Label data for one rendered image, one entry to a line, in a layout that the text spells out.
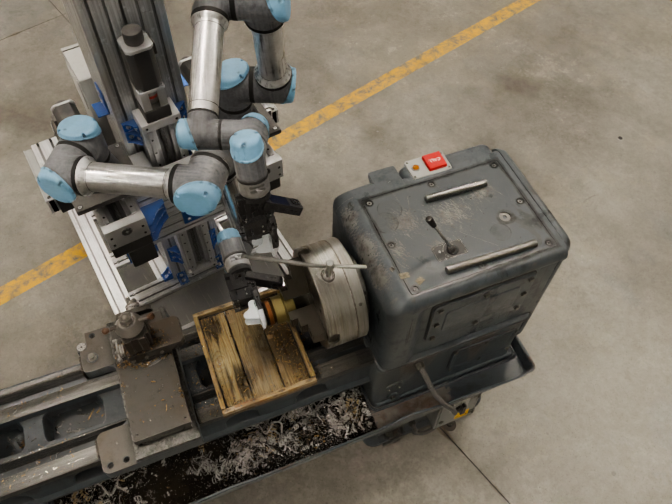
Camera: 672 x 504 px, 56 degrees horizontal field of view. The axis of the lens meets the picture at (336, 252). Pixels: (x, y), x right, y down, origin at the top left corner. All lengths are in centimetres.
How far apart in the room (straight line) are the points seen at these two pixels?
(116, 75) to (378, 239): 96
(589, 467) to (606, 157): 185
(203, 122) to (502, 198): 92
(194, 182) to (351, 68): 265
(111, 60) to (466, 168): 113
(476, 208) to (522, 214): 14
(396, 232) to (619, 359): 173
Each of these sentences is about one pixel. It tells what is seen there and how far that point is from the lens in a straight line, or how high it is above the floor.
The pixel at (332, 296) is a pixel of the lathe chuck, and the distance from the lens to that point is 176.
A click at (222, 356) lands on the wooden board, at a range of 206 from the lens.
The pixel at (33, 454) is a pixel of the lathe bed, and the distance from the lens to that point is 212.
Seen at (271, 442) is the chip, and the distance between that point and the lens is 225.
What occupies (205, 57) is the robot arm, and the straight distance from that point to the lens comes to 167.
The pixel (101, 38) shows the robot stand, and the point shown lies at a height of 154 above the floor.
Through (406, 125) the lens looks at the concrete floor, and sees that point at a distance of 392.
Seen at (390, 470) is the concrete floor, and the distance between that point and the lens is 284.
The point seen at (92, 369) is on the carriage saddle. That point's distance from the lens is 211.
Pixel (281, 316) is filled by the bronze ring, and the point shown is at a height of 110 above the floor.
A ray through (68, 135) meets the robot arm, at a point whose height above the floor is 140.
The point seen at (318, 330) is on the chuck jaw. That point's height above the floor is 111.
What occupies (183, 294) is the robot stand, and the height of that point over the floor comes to 21.
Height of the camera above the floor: 273
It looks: 56 degrees down
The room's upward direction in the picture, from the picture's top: 2 degrees clockwise
